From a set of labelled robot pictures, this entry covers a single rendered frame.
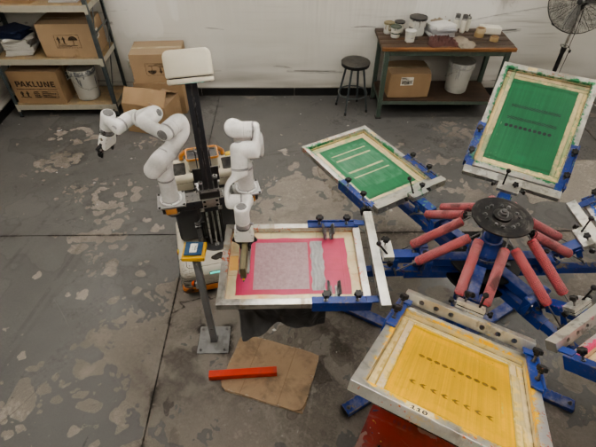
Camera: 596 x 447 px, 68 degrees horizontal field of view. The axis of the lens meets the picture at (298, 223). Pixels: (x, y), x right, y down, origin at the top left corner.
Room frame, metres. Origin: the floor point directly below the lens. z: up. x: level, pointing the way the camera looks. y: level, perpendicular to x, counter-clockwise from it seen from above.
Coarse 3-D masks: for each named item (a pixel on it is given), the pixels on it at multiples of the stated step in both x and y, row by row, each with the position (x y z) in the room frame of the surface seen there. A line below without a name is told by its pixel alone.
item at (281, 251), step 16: (272, 240) 1.78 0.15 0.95; (288, 240) 1.78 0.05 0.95; (304, 240) 1.78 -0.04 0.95; (320, 240) 1.78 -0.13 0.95; (336, 240) 1.79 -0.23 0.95; (256, 256) 1.65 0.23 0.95; (272, 256) 1.65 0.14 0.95; (288, 256) 1.66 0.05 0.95; (304, 256) 1.66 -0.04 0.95; (336, 256) 1.66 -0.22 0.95
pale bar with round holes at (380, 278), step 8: (368, 216) 1.90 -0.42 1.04; (368, 224) 1.84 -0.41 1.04; (368, 232) 1.77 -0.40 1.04; (368, 240) 1.72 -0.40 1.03; (376, 240) 1.71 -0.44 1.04; (368, 248) 1.69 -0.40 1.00; (376, 248) 1.65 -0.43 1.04; (376, 256) 1.59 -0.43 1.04; (376, 264) 1.53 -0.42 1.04; (376, 272) 1.48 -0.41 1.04; (384, 272) 1.48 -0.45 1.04; (376, 280) 1.43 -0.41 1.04; (384, 280) 1.42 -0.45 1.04; (376, 288) 1.40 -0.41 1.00; (384, 288) 1.37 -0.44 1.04; (384, 296) 1.32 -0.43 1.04; (384, 304) 1.27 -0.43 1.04
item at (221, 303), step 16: (256, 224) 1.88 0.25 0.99; (272, 224) 1.88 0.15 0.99; (288, 224) 1.88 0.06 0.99; (304, 224) 1.88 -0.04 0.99; (224, 240) 1.74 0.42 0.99; (224, 256) 1.62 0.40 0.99; (224, 272) 1.50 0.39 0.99; (224, 288) 1.40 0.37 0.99; (368, 288) 1.41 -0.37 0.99; (224, 304) 1.30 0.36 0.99; (240, 304) 1.30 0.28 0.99; (256, 304) 1.30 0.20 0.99; (272, 304) 1.30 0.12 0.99; (288, 304) 1.30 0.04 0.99; (304, 304) 1.31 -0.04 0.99
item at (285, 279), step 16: (256, 272) 1.54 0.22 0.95; (272, 272) 1.54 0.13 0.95; (288, 272) 1.54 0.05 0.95; (304, 272) 1.54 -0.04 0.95; (336, 272) 1.54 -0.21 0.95; (240, 288) 1.43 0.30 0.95; (256, 288) 1.43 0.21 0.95; (272, 288) 1.43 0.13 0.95; (288, 288) 1.43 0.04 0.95; (304, 288) 1.43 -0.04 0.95
